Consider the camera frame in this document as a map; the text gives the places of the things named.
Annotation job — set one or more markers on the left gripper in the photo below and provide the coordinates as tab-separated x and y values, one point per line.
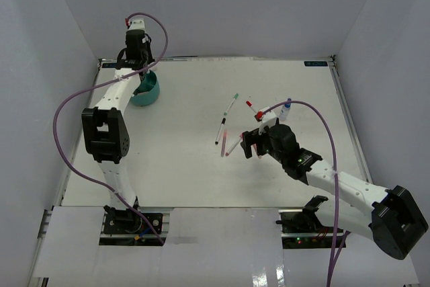
150	59

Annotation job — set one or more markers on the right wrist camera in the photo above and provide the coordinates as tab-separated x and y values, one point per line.
268	119

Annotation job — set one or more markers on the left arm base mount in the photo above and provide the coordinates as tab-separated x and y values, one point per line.
126	229

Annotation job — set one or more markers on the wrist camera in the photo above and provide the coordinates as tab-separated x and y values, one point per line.
135	24
268	119

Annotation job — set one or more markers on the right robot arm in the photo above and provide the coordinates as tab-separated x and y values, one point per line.
389	217

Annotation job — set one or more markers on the red capped marker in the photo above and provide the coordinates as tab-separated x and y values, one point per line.
255	111

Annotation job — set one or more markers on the green capped marker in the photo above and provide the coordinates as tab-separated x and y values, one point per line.
235	97

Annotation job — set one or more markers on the pink capped marker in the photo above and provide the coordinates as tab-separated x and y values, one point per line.
233	146

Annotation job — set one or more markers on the blue spray bottle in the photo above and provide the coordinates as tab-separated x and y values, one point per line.
283	114

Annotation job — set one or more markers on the black capped marker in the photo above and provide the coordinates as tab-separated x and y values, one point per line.
220	131

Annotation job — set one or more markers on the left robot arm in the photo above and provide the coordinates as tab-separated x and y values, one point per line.
104	129

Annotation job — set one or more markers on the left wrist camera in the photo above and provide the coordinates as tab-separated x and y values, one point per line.
135	24

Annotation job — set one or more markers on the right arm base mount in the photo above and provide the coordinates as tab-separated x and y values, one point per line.
301	229

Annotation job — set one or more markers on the teal round organizer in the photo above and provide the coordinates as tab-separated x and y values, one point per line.
148	91

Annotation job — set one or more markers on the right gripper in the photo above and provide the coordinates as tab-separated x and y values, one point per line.
254	137

